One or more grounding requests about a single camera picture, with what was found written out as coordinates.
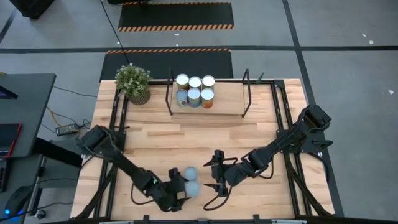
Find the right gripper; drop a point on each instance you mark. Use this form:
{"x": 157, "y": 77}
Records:
{"x": 230, "y": 174}

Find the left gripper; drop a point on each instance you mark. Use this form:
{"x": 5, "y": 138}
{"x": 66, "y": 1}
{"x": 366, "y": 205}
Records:
{"x": 175, "y": 189}

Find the tin can silver lid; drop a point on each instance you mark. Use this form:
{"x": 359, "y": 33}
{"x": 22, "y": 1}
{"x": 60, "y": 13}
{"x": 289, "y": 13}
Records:
{"x": 191, "y": 173}
{"x": 193, "y": 188}
{"x": 195, "y": 82}
{"x": 208, "y": 81}

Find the tin can colourful label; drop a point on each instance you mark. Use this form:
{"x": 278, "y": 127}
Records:
{"x": 194, "y": 95}

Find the tin can blue label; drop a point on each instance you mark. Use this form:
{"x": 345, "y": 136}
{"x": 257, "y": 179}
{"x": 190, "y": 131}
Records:
{"x": 182, "y": 96}

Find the tin can green label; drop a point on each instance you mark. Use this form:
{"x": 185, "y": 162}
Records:
{"x": 182, "y": 81}

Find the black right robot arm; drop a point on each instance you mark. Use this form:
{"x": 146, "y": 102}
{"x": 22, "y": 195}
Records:
{"x": 280, "y": 143}

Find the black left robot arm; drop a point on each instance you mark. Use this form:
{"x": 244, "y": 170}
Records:
{"x": 130, "y": 169}

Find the wooden shelf black metal legs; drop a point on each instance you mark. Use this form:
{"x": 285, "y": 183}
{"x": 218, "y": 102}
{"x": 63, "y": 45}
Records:
{"x": 230, "y": 99}

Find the black floor mat striped edge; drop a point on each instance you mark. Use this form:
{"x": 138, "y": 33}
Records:
{"x": 168, "y": 63}
{"x": 175, "y": 14}

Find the potted green plant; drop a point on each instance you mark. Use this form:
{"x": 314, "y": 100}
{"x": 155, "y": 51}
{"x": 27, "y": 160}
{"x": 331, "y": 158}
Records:
{"x": 132, "y": 79}

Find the black desk leg beam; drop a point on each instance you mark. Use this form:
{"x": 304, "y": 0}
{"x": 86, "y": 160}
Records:
{"x": 59, "y": 152}

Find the black power adapter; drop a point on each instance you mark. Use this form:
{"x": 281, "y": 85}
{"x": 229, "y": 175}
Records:
{"x": 66, "y": 129}

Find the black castor wheel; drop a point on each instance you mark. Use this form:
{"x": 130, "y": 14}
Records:
{"x": 40, "y": 214}

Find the black computer mouse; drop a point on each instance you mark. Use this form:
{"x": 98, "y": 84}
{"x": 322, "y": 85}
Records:
{"x": 18, "y": 200}

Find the dark grey desk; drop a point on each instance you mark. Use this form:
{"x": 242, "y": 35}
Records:
{"x": 31, "y": 105}

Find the black keyboard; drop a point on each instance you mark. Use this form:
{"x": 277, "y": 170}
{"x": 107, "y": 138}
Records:
{"x": 2, "y": 174}

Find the red-edged laptop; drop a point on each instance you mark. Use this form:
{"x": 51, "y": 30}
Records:
{"x": 9, "y": 137}

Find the black monitor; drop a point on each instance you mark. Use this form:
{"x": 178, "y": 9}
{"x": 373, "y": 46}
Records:
{"x": 7, "y": 92}

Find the black box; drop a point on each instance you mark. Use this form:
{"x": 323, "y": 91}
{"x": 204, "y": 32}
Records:
{"x": 32, "y": 7}

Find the black aluminium rig frame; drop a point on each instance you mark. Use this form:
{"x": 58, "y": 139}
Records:
{"x": 279, "y": 83}

